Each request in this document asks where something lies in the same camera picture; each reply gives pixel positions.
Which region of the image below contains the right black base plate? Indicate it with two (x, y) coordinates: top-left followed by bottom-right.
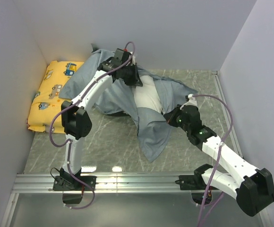
(175, 175), (206, 191)

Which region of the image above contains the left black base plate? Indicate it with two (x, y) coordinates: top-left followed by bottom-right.
(52, 175), (96, 191)

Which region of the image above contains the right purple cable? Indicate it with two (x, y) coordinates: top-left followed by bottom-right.
(191, 94), (234, 227)

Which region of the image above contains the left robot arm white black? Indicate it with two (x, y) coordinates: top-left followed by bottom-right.
(55, 49), (142, 191)

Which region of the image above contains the yellow cartoon car pillow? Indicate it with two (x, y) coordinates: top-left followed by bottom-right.
(27, 61), (83, 133)

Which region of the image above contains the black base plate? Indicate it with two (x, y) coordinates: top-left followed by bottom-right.
(175, 175), (206, 191)
(52, 175), (96, 191)

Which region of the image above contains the left black controller box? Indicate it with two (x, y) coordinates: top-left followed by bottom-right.
(62, 193), (83, 205)

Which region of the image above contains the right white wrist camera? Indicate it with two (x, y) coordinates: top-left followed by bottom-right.
(180, 94), (197, 110)

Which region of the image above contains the black controller box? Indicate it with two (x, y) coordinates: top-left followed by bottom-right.
(62, 193), (83, 205)
(191, 192), (213, 206)

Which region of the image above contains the purple cable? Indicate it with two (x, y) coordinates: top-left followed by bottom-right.
(191, 94), (234, 227)
(49, 41), (136, 210)

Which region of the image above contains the right black controller box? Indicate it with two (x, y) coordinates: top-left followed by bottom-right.
(191, 192), (213, 206)

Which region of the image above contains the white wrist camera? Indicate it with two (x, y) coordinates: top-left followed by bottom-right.
(180, 94), (197, 110)
(124, 48), (136, 65)

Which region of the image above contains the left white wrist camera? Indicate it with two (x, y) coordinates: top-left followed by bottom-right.
(124, 48), (136, 65)

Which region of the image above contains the blue-grey pillowcase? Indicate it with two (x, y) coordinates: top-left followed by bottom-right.
(58, 43), (199, 163)

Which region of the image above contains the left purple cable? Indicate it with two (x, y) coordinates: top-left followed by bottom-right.
(49, 41), (136, 210)

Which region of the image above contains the white pillow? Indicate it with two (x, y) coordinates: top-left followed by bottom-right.
(132, 75), (163, 113)

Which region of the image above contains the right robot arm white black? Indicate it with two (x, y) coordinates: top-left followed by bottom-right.
(164, 105), (274, 217)

